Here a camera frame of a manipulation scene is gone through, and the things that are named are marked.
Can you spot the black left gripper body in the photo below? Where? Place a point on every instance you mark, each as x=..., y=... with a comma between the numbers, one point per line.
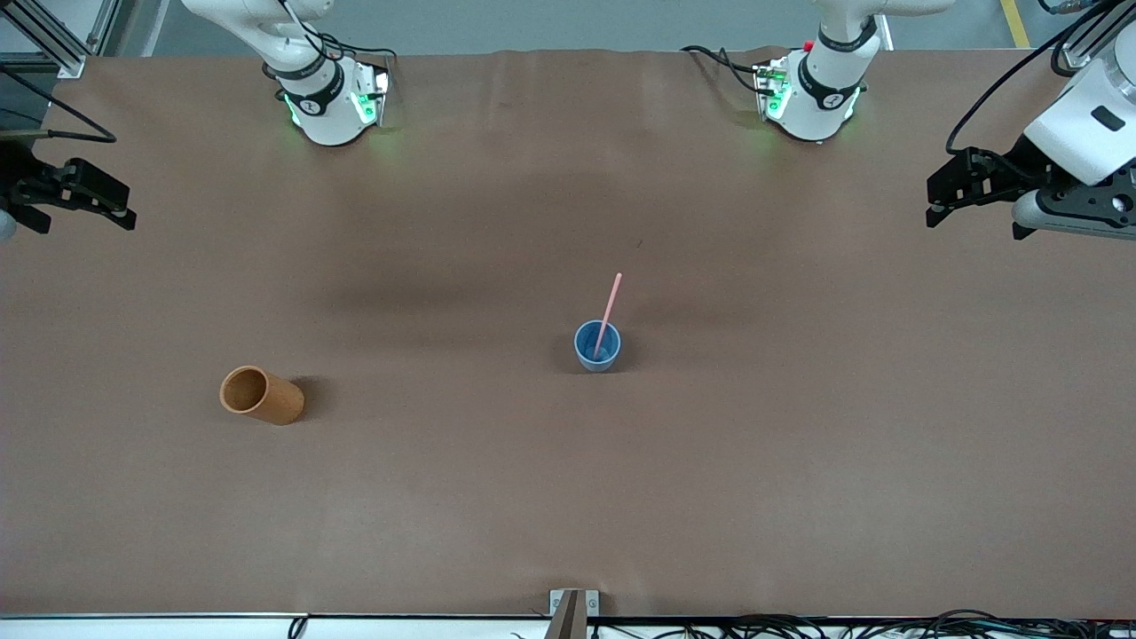
x=1014, y=171

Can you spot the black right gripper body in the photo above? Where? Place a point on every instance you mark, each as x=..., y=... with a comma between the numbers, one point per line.
x=19, y=173

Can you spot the pink chopstick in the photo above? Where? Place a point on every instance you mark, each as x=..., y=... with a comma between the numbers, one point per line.
x=610, y=306

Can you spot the blue cup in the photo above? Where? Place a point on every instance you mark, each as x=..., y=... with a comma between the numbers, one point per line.
x=586, y=355

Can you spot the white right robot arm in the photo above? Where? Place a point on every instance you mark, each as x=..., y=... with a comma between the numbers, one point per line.
x=324, y=111

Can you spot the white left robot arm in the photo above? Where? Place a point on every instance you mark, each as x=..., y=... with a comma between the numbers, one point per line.
x=821, y=98

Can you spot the orange cylindrical cup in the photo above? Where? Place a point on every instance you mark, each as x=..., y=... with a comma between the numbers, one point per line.
x=280, y=404

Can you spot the brown table cover sheet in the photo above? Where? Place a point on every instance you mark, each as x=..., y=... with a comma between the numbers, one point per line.
x=568, y=488

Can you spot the aluminium frame profile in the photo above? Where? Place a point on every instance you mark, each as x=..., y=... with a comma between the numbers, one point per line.
x=62, y=40

